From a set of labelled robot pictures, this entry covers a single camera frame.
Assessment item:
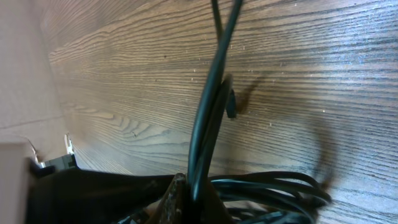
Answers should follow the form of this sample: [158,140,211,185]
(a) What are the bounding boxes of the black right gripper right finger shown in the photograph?
[201,183,235,224]

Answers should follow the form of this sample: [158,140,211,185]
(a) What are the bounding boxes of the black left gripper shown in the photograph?
[26,161,173,223]

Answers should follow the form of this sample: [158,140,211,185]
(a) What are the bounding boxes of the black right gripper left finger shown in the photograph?
[146,173,187,224]

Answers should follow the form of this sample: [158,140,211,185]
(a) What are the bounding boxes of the black USB cable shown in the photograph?
[118,0,332,224]

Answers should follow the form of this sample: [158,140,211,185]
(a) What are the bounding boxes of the thin black cable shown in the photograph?
[211,0,238,119]

